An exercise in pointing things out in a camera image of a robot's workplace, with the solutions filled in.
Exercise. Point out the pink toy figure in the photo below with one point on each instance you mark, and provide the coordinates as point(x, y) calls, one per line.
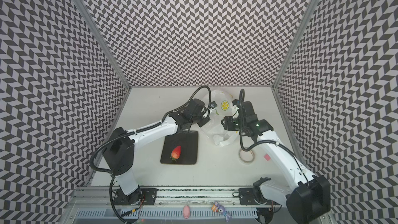
point(186, 212)

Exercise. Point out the aluminium front rail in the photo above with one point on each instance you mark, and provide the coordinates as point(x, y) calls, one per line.
point(172, 197)

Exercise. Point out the white plastic bag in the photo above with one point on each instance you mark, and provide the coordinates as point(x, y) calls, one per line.
point(214, 129)

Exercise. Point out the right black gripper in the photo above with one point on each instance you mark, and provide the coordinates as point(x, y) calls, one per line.
point(227, 123)

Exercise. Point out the purple toy figure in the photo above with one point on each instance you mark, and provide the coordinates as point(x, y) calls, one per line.
point(220, 209)

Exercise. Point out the pink eraser block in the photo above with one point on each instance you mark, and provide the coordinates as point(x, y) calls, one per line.
point(267, 157)

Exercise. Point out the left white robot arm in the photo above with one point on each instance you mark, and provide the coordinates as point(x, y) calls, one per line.
point(116, 156)

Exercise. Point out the black square mat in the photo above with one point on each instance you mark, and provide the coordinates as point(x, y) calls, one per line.
point(188, 140)

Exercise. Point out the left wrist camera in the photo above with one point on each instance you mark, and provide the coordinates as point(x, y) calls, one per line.
point(213, 105)

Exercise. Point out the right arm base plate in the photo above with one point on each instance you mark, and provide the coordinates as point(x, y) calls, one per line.
point(250, 196)

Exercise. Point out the beige masking tape roll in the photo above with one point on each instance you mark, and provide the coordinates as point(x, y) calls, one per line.
point(246, 157)

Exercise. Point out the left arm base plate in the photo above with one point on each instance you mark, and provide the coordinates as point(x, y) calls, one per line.
point(146, 196)

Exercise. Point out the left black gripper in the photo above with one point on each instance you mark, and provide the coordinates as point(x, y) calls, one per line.
point(205, 121)

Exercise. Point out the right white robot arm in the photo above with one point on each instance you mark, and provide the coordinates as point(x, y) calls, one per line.
point(306, 195)

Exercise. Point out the red fake strawberry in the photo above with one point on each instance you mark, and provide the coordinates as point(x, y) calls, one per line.
point(176, 153)

